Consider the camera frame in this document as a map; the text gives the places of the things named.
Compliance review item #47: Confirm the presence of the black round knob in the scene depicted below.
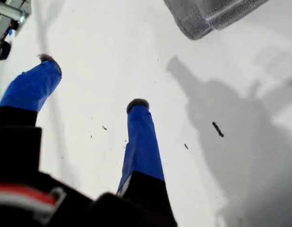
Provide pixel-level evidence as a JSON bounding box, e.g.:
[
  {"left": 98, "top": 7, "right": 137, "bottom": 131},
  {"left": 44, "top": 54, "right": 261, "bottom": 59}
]
[{"left": 0, "top": 41, "right": 12, "bottom": 61}]

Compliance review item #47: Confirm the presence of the grey white-striped square towel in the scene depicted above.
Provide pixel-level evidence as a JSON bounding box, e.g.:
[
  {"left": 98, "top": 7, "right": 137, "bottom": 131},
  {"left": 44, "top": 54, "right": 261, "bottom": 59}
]
[{"left": 163, "top": 0, "right": 271, "bottom": 40}]

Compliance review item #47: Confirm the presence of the red white arm wire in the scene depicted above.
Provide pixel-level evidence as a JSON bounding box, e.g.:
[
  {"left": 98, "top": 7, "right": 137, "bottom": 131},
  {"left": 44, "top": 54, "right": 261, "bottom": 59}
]
[{"left": 0, "top": 182, "right": 67, "bottom": 225}]

